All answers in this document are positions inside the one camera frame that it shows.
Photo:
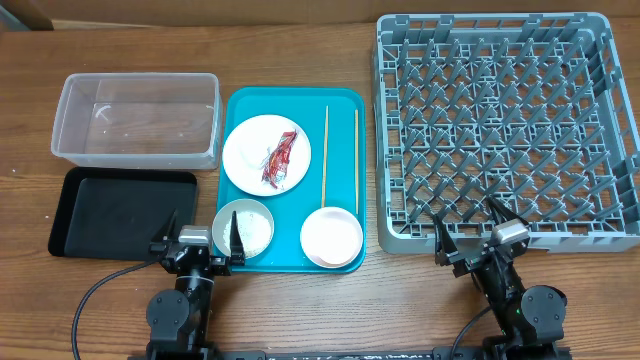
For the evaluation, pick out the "white rice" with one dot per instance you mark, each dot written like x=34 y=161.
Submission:
x=254 y=229

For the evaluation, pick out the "grey bowl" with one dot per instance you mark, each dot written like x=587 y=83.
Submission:
x=237 y=205

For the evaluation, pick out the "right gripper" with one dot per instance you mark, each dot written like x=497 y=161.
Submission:
x=484 y=256

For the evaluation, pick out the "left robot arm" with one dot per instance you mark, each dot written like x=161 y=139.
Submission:
x=178 y=317

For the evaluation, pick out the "teal serving tray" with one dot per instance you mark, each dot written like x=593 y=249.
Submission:
x=306 y=107

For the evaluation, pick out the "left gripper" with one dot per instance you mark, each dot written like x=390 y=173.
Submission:
x=237 y=251

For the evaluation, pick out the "black plastic tray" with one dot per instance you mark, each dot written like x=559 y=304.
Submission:
x=112 y=214

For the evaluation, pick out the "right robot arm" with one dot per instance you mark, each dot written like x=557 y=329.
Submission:
x=531 y=319

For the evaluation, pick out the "large white plate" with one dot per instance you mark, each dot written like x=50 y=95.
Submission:
x=249 y=144

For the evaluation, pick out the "wooden chopstick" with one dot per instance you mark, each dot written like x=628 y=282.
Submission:
x=356 y=159
x=325 y=158

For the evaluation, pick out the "grey dish rack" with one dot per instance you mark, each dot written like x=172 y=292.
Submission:
x=528 y=108

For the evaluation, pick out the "red snack wrapper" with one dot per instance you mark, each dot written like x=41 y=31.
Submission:
x=276 y=166

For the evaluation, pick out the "clear plastic bin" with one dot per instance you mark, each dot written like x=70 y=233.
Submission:
x=139 y=120

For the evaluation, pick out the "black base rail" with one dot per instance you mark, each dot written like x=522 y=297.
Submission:
x=437 y=353

